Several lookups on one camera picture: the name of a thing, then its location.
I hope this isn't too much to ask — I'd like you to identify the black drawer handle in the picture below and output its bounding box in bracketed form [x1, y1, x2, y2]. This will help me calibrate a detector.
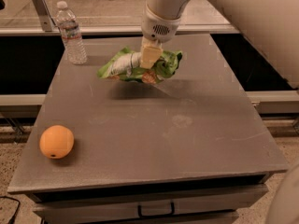
[137, 202, 176, 218]

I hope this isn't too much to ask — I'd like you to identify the left metal railing bracket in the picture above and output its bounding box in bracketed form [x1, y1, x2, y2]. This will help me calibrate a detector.
[32, 0, 54, 32]

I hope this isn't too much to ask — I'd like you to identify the black floor cable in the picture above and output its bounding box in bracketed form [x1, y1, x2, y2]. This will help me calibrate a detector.
[0, 196, 21, 224]

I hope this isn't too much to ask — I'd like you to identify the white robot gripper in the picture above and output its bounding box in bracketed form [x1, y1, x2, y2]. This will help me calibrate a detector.
[140, 4, 181, 69]

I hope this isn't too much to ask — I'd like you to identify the green rice chip bag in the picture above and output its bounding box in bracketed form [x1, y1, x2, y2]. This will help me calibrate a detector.
[97, 47, 183, 84]

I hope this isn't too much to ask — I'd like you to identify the orange fruit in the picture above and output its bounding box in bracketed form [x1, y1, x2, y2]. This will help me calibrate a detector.
[39, 125, 75, 159]

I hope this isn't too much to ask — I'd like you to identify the grey table drawer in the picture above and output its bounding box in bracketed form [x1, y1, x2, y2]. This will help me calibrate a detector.
[34, 184, 268, 224]

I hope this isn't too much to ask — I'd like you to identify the clear plastic water bottle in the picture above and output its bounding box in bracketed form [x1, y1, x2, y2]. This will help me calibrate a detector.
[55, 1, 87, 64]

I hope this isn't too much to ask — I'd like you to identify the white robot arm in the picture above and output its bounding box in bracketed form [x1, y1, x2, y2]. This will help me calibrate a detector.
[141, 0, 299, 89]

